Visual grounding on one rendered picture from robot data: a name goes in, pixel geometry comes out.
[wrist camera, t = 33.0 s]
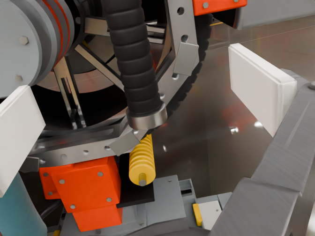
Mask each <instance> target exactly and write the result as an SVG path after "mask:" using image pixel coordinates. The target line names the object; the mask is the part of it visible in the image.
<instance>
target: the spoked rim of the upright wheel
mask: <svg viewBox="0 0 315 236"><path fill-rule="evenodd" d="M64 1H65V2H66V4H67V5H68V7H69V9H70V11H71V14H72V17H73V20H74V26H75V34H74V39H73V42H72V45H71V47H70V49H69V50H68V52H67V53H66V54H65V55H64V56H63V58H62V59H61V60H60V61H59V63H58V64H57V65H56V66H55V67H54V68H53V71H54V74H55V77H56V80H57V83H58V86H59V88H60V92H58V91H54V90H50V89H47V88H43V87H41V86H39V85H37V84H35V85H33V86H31V87H30V88H31V90H32V93H33V95H34V97H35V100H36V102H37V105H38V107H39V109H40V112H41V114H42V117H43V119H44V122H45V124H46V125H45V127H44V129H43V130H42V132H41V134H40V136H51V137H54V136H59V135H64V134H69V133H75V132H80V131H85V130H89V129H95V128H100V127H104V126H109V125H111V124H113V123H115V122H117V121H119V120H120V119H122V118H123V117H125V116H126V109H127V108H128V104H127V98H126V97H125V93H124V89H123V88H124V86H123V84H122V81H121V77H120V76H119V75H118V74H117V73H116V72H115V71H114V70H112V69H111V68H110V67H109V66H108V65H107V64H106V63H105V62H104V61H103V60H101V59H100V58H99V57H98V56H97V55H96V54H94V53H93V52H92V51H91V50H90V49H89V48H88V47H87V46H85V45H84V44H83V43H82V42H83V41H84V40H85V38H86V36H87V34H91V35H97V36H104V37H110V33H109V32H110V30H109V29H108V26H107V22H106V18H104V17H98V16H91V15H90V11H89V7H88V4H87V2H86V1H87V0H64ZM76 17H80V20H81V23H80V24H78V23H77V22H76V20H75V19H76ZM146 26H147V31H148V32H153V33H154V35H153V36H151V35H148V36H147V38H148V39H149V41H150V43H151V45H150V48H151V51H150V52H151V54H152V57H153V63H154V64H153V67H154V68H155V72H157V70H158V69H159V68H160V66H161V65H162V63H163V62H164V60H165V59H166V57H167V56H168V54H169V53H170V51H171V48H172V46H171V41H170V34H169V28H168V22H167V16H166V10H165V2H164V0H158V16H157V25H150V24H146ZM74 51H76V52H77V53H79V54H80V55H81V56H82V57H83V58H85V59H86V60H87V61H88V62H89V63H90V64H92V65H93V66H94V67H95V68H96V69H97V70H98V71H100V72H101V73H102V74H103V75H104V76H105V77H107V78H108V79H109V80H110V81H111V82H112V83H114V84H113V85H111V86H109V87H107V88H104V89H101V90H98V91H93V92H88V93H79V91H78V88H77V84H76V82H75V78H74V75H73V71H72V68H71V65H70V62H69V59H68V55H70V54H71V53H73V52H74ZM64 77H66V78H67V82H68V85H69V88H70V91H71V93H69V91H68V88H67V85H66V82H65V78H64ZM73 108H75V109H77V113H76V115H75V117H74V118H71V117H70V114H71V110H72V109H73Z"/></svg>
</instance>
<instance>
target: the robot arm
mask: <svg viewBox="0 0 315 236"><path fill-rule="evenodd" d="M228 51H229V66H230V80H231V89H232V91H233V92H234V93H235V94H236V95H237V97H238V98H239V99H240V100H241V101H242V102H243V103H244V104H245V105H246V107H247V108H248V109H249V110H250V111H251V112H252V114H253V115H254V116H255V117H256V118H257V119H258V121H259V122H260V123H261V124H262V125H263V127H264V128H265V129H266V130H267V131H268V132H269V133H270V135H271V136H272V137H273V139H272V140H271V142H270V144H269V146H268V148H267V150H266V151H265V153H264V155H263V157H262V159H261V160H260V162H259V164H258V166H257V168H256V170H255V172H254V173H253V175H252V177H251V178H247V177H243V178H242V179H241V180H240V181H239V182H238V184H237V186H236V188H235V189H234V191H233V193H232V194H231V196H230V198H229V200H228V202H227V203H226V205H225V207H224V208H223V210H222V212H221V214H220V215H219V217H218V219H217V220H216V222H215V224H214V225H213V227H212V229H211V230H208V229H203V228H196V227H189V225H188V219H187V217H184V218H178V219H174V220H168V221H162V222H156V223H153V224H151V225H149V226H147V227H144V228H142V229H139V230H136V231H134V232H132V233H129V234H127V235H124V236H305V235H306V231H307V228H308V223H309V220H310V216H311V213H312V209H313V205H314V201H315V81H312V82H309V81H307V80H306V79H304V78H302V77H301V76H299V75H297V74H296V73H294V72H292V71H290V70H286V69H278V68H277V67H275V66H273V65H272V64H271V63H269V62H267V61H266V60H264V59H262V58H261V57H259V56H258V55H256V54H255V53H253V52H251V51H250V50H249V49H247V48H245V47H244V46H242V45H240V44H239V43H237V44H231V45H230V47H228ZM45 125H46V124H45V122H44V119H43V117H42V114H41V112H40V109H39V107H38V104H37V102H36V100H35V97H34V95H33V93H32V90H31V88H30V86H28V85H24V86H19V87H18V88H17V89H16V90H15V91H14V92H13V93H12V94H11V95H10V96H9V97H8V98H6V99H5V100H4V101H3V102H2V103H1V104H0V198H2V197H3V195H4V194H5V192H6V190H7V189H8V187H9V186H10V184H11V182H12V181H13V179H14V177H15V176H16V174H17V172H18V170H19V169H20V167H21V165H22V164H23V162H24V160H25V159H26V157H27V155H28V154H29V152H30V150H31V149H32V147H33V145H34V144H35V142H36V140H37V139H38V137H39V135H40V134H41V132H42V130H43V129H44V127H45Z"/></svg>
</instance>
